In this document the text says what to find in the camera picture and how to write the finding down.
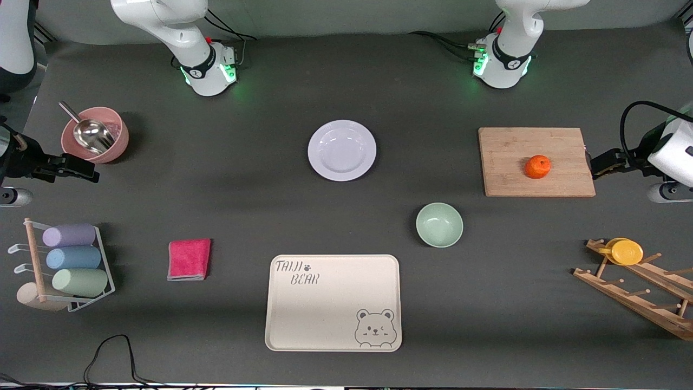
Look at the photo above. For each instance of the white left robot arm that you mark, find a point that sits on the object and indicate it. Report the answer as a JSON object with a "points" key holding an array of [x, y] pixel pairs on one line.
{"points": [[509, 59]]}

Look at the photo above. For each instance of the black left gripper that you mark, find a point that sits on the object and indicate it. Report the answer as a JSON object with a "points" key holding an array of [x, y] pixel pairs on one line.
{"points": [[631, 162]]}

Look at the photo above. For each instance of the wooden cutting board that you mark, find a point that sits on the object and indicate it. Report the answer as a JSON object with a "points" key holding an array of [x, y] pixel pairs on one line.
{"points": [[520, 151]]}

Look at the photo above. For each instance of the metal scoop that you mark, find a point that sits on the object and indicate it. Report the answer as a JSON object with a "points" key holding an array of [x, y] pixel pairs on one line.
{"points": [[92, 135]]}

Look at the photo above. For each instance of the white round plate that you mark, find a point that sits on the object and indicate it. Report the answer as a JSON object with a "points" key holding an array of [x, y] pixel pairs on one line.
{"points": [[342, 150]]}

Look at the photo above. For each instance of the wooden mug rack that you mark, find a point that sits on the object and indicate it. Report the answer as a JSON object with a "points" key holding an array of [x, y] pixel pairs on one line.
{"points": [[633, 303]]}

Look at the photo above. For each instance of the pink folded cloth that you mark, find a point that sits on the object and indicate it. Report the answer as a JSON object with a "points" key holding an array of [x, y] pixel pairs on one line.
{"points": [[189, 260]]}

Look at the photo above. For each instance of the beige cup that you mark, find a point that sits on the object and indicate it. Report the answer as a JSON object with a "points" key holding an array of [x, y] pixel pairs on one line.
{"points": [[27, 297]]}

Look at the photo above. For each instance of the yellow cup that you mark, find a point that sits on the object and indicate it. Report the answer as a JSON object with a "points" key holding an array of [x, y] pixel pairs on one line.
{"points": [[627, 252]]}

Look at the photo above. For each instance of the cream bear print tray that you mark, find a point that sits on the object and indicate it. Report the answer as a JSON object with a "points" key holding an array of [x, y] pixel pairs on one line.
{"points": [[325, 314]]}

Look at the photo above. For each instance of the pink bowl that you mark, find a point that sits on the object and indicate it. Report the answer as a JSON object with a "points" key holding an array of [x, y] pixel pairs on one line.
{"points": [[120, 142]]}

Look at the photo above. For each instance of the pale green bowl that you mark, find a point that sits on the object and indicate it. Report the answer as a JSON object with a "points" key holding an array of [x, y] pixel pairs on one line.
{"points": [[439, 225]]}

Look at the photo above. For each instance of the light green cup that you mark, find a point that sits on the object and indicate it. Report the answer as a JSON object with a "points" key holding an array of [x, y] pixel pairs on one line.
{"points": [[81, 282]]}

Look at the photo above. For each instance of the purple cup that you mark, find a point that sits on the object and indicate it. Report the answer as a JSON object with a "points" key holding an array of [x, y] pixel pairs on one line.
{"points": [[70, 235]]}

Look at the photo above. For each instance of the blue cup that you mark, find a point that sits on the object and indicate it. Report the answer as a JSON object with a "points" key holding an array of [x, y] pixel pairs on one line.
{"points": [[74, 258]]}

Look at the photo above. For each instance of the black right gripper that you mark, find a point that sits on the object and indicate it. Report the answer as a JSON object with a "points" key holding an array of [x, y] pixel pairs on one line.
{"points": [[21, 158]]}

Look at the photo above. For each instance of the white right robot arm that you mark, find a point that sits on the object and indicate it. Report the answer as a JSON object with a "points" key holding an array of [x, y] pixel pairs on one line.
{"points": [[184, 32]]}

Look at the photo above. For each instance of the orange fruit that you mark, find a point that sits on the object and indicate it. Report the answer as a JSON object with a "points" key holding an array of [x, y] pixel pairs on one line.
{"points": [[537, 167]]}

